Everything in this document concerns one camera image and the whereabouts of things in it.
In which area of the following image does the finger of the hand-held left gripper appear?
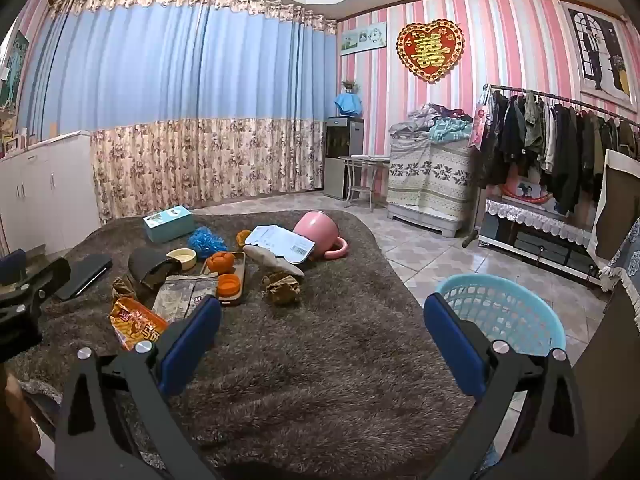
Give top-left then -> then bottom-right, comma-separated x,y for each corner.
20,256 -> 72,306
0,249 -> 28,281

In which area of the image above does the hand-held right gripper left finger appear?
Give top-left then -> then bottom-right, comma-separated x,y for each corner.
54,296 -> 223,480

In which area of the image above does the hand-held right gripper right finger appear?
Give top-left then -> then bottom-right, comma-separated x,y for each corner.
422,292 -> 588,480

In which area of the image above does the silver foil packet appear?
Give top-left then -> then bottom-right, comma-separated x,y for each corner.
152,275 -> 219,323

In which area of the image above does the orange snack packet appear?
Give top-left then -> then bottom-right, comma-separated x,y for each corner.
109,296 -> 170,352

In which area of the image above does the light blue plastic basket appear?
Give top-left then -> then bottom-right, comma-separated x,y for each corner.
435,274 -> 566,361

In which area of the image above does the brown paper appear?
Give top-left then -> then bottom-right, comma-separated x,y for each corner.
111,276 -> 138,306
263,271 -> 302,307

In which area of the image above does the orange tangerine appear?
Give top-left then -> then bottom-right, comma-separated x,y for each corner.
207,251 -> 235,276

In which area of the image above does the blue mesh bath sponge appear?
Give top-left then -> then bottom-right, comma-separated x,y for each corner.
187,226 -> 228,260

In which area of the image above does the long white cloth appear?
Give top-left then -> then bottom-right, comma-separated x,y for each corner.
242,245 -> 306,278

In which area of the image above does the white paper envelope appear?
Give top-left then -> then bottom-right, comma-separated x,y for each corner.
245,225 -> 317,264

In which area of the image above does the person's left forearm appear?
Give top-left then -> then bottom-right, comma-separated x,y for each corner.
0,365 -> 51,480

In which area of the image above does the white cabinet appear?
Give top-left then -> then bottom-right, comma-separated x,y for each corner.
0,130 -> 103,256

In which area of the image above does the tan phone case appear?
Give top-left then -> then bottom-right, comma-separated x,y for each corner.
200,251 -> 247,306

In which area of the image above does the teal cardboard box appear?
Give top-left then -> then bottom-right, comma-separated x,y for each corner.
142,205 -> 196,244

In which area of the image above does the low dark stand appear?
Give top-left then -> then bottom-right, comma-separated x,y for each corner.
477,197 -> 608,288

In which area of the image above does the white lace cloth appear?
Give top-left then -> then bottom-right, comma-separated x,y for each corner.
485,197 -> 601,243

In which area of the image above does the dark wooden furniture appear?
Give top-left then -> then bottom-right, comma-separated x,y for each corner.
570,275 -> 640,480

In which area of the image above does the pink mug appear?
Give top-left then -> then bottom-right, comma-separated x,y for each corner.
292,211 -> 349,261

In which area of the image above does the red round toy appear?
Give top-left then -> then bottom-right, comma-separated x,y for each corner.
500,180 -> 556,206

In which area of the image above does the patterned cover cloth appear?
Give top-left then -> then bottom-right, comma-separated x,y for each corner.
387,132 -> 476,208

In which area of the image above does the blue fringed cloth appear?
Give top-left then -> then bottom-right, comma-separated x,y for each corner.
597,230 -> 640,293

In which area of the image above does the small metal table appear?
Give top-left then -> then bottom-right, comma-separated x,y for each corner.
339,154 -> 391,211

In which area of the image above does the grey water dispenser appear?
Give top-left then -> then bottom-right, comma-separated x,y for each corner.
323,116 -> 365,200

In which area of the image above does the pink floral bag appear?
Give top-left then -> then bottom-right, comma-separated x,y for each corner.
467,100 -> 490,151

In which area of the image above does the blue floral curtain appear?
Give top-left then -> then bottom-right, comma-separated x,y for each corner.
17,0 -> 338,226

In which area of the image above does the pile of folded clothes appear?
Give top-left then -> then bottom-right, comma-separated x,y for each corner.
390,103 -> 475,142

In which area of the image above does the row of hanging clothes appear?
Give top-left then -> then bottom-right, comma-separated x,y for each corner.
482,87 -> 640,216

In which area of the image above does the blue bottle cover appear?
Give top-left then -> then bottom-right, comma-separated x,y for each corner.
334,91 -> 362,117

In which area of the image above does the metal clothes rack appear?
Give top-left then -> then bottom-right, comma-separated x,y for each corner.
462,84 -> 640,248

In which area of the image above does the red gold heart decoration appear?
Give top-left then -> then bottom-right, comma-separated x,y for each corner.
396,19 -> 465,82

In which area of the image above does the green wall painting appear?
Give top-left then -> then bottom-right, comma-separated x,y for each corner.
0,30 -> 31,111

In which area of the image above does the landscape wall picture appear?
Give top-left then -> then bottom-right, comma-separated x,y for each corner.
340,21 -> 388,56

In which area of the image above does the wall poster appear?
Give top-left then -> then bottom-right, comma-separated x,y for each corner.
567,2 -> 633,96

